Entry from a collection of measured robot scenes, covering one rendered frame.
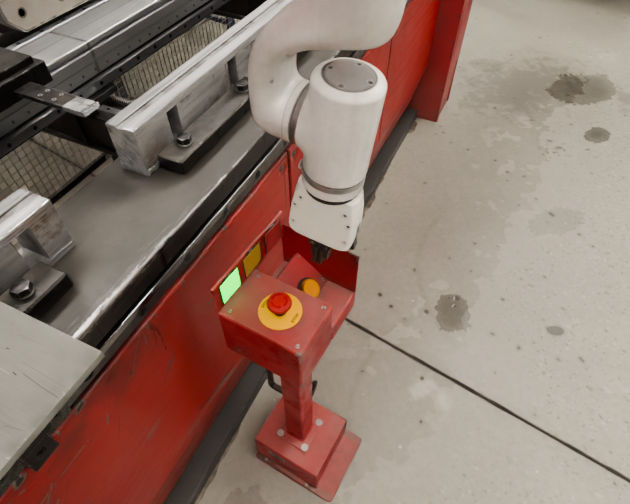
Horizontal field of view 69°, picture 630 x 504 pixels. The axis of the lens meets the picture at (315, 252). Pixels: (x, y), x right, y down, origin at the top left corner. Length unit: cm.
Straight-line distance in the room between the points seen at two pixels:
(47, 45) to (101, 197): 37
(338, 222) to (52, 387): 38
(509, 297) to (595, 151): 110
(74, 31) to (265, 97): 67
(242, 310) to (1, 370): 36
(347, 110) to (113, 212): 47
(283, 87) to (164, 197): 35
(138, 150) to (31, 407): 47
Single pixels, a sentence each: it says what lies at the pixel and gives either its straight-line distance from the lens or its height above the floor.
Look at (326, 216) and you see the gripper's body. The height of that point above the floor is 96.
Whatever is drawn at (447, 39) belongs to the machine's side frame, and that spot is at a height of 43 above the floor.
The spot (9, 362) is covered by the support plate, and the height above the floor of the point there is 100.
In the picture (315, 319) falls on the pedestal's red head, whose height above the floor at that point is 78.
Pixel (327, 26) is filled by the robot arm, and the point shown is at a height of 123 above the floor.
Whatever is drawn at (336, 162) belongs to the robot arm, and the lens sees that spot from 55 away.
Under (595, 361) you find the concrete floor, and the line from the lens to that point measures 184.
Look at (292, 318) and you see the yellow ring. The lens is 75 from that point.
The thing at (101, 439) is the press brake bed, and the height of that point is 65.
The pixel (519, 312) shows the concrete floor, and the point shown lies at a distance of 184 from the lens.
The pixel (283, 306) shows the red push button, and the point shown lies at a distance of 73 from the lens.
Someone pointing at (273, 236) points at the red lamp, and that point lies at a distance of 82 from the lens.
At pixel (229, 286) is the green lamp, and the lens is 75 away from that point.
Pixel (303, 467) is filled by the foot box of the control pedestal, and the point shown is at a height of 12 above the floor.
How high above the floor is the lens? 141
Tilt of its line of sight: 50 degrees down
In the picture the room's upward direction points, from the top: straight up
